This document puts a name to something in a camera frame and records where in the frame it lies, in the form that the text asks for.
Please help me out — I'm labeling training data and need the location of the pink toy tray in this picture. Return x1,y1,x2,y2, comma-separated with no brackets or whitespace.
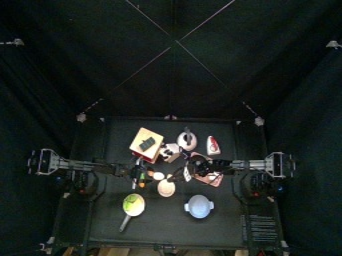
189,151,226,188

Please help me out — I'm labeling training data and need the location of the small wooden toy block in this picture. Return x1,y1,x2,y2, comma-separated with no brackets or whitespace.
159,142,182,164

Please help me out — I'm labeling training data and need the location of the red packet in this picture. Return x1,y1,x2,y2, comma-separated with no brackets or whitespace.
205,135,224,157

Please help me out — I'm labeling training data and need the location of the white toy kettle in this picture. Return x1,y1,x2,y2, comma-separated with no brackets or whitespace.
177,127,200,152

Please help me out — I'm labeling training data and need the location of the green toy frying pan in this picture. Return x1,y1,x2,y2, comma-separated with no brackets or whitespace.
118,192,147,234

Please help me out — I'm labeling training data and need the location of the light blue lidded pot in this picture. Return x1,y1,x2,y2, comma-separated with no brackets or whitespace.
184,194,217,220

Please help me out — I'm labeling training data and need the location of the white text label sticker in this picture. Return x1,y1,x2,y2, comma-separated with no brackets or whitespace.
248,214,278,244

